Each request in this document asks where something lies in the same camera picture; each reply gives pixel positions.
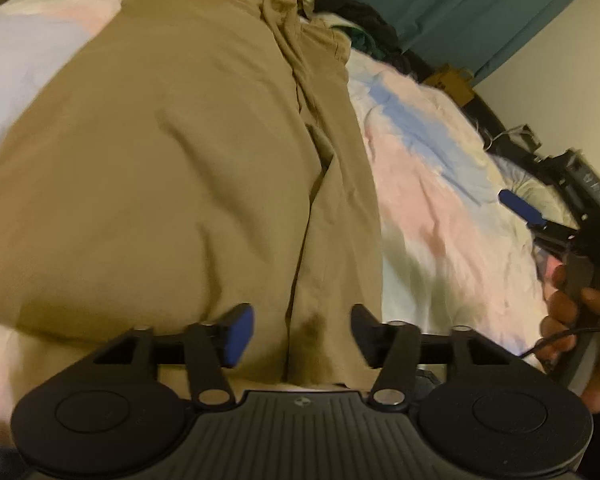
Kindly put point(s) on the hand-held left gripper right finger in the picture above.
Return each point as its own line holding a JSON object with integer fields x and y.
{"x": 362, "y": 330}

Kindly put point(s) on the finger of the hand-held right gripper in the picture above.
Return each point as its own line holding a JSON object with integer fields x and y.
{"x": 522, "y": 207}

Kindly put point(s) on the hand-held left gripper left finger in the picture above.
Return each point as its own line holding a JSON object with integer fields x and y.
{"x": 240, "y": 332}

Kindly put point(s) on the khaki pants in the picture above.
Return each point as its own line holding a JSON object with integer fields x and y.
{"x": 180, "y": 160}

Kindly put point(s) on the pile of dark clothes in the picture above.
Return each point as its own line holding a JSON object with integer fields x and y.
{"x": 365, "y": 20}

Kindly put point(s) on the pastel tie-dye blanket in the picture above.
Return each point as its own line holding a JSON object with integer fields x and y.
{"x": 430, "y": 200}

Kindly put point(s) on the yellow box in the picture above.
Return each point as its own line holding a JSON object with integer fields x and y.
{"x": 452, "y": 82}

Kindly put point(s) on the teal curtain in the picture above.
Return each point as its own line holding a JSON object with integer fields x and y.
{"x": 430, "y": 5}

